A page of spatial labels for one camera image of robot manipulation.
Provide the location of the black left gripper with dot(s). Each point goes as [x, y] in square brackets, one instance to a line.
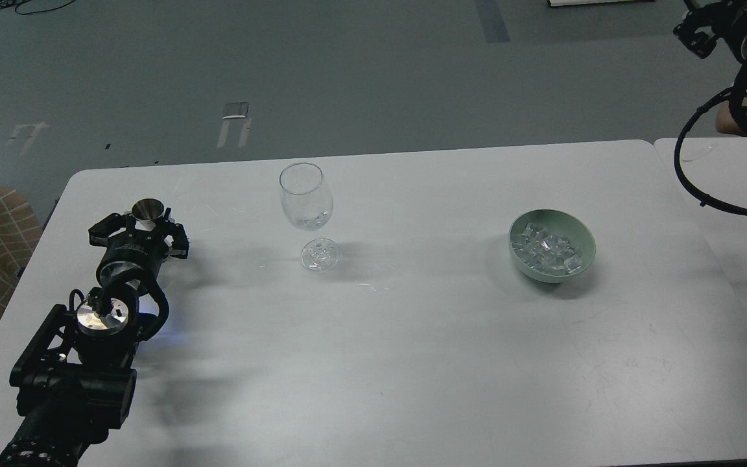
[139, 249]

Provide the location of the clear ice cubes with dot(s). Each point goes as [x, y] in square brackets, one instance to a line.
[546, 251]

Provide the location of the steel double jigger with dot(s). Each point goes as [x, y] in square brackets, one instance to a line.
[146, 213]

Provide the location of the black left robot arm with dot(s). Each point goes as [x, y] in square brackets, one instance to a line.
[75, 378]

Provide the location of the clear wine glass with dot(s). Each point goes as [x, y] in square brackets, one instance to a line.
[308, 204]

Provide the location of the green bowl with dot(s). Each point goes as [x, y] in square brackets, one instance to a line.
[556, 221]

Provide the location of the person forearm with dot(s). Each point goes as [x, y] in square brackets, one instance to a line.
[725, 124]

